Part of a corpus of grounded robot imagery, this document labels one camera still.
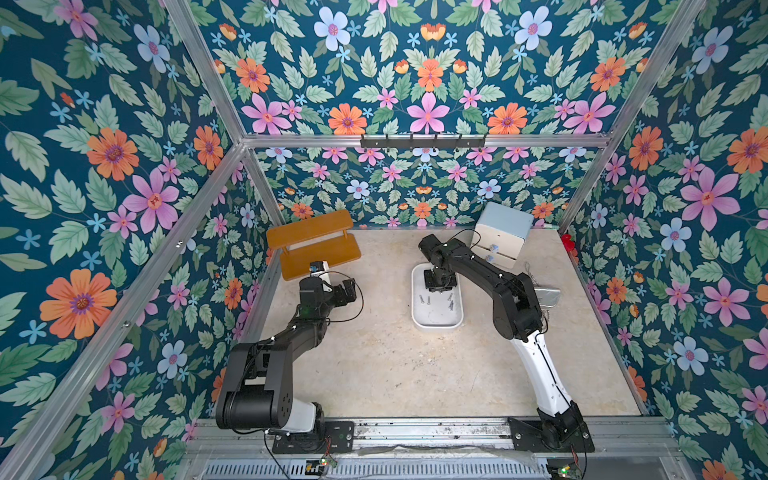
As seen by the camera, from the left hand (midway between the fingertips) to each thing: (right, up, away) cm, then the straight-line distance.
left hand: (343, 279), depth 92 cm
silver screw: (+25, -7, +7) cm, 27 cm away
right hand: (+30, -3, +10) cm, 32 cm away
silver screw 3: (+35, -10, +6) cm, 37 cm away
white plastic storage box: (+29, -11, +5) cm, 32 cm away
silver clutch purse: (+64, -6, 0) cm, 65 cm away
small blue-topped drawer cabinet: (+52, +15, +7) cm, 54 cm away
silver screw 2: (+28, -8, +7) cm, 29 cm away
